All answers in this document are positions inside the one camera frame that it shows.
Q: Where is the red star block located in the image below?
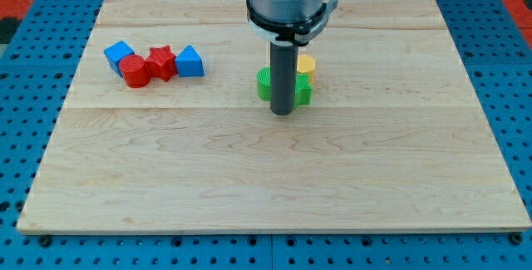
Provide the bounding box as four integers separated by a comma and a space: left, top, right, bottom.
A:
145, 45, 178, 82

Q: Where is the yellow hexagon block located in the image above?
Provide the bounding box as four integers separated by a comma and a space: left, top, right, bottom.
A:
297, 54, 316, 84

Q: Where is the green cylinder block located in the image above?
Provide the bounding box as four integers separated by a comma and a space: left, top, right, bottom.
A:
256, 66, 271, 101

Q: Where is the blue cube block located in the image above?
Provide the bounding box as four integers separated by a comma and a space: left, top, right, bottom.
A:
103, 41, 135, 77

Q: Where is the wooden board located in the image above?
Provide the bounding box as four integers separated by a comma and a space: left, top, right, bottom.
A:
17, 0, 531, 235

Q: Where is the blue triangular block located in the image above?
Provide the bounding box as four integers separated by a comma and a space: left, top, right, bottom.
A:
175, 45, 204, 77

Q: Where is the red cylinder block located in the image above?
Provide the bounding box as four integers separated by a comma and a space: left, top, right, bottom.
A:
119, 54, 150, 88

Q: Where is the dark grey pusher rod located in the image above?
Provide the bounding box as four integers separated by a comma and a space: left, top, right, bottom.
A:
270, 43, 298, 115

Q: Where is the green star block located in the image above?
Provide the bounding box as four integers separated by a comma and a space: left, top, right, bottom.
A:
294, 75, 313, 108

